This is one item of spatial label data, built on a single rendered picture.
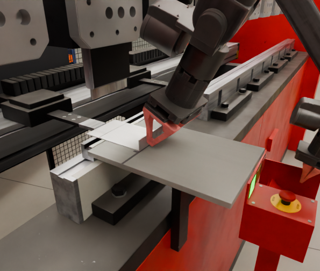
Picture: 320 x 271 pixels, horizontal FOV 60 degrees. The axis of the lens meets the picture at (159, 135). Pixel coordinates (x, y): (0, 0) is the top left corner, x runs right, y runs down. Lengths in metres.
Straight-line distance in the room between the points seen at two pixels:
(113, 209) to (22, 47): 0.30
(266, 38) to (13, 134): 2.23
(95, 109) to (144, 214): 0.42
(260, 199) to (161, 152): 0.37
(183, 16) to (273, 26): 2.20
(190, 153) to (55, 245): 0.27
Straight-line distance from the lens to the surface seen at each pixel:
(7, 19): 0.36
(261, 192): 0.80
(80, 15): 0.42
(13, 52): 0.36
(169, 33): 0.42
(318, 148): 0.78
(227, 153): 0.50
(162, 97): 0.44
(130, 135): 0.54
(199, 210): 0.72
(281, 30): 2.58
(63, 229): 0.54
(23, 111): 0.68
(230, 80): 1.09
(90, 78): 0.50
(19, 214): 2.06
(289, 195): 0.76
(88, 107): 0.84
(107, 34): 0.46
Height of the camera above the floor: 1.24
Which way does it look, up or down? 26 degrees down
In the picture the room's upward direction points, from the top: straight up
